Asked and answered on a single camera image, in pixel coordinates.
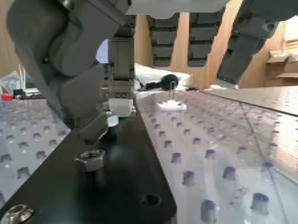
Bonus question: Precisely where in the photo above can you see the clear box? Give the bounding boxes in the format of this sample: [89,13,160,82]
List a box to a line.
[0,89,298,224]

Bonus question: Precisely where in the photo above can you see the black plate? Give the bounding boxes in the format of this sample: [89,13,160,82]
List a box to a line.
[0,106,178,224]

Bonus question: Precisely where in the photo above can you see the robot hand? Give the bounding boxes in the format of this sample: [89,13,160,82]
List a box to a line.
[5,0,298,145]

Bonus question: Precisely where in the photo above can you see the small white square mount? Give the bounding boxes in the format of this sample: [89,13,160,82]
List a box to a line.
[156,99,188,112]

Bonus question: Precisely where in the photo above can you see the black headphones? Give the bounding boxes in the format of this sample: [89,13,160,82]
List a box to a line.
[144,73,181,92]

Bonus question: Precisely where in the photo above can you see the steel hex nut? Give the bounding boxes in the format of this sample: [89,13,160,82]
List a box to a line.
[73,148,108,173]
[105,113,121,128]
[0,203,36,224]

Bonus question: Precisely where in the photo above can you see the cardboard box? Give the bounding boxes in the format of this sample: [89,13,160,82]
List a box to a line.
[265,49,298,88]

